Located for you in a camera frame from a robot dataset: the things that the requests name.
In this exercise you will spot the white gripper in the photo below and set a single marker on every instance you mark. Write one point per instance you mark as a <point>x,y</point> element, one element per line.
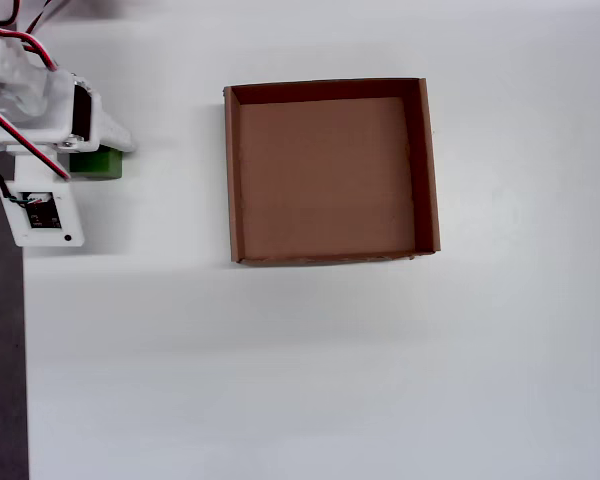
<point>83,114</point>

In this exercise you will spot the green cube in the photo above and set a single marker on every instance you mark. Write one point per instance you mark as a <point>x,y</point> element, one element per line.
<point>100,165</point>

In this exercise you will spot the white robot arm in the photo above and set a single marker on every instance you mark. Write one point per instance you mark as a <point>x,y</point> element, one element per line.
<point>5,65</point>

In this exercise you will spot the brown cardboard box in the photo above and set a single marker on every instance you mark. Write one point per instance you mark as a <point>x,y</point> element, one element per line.
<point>330,175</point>

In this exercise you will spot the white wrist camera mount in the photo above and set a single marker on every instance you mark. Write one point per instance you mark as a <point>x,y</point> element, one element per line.
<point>45,235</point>

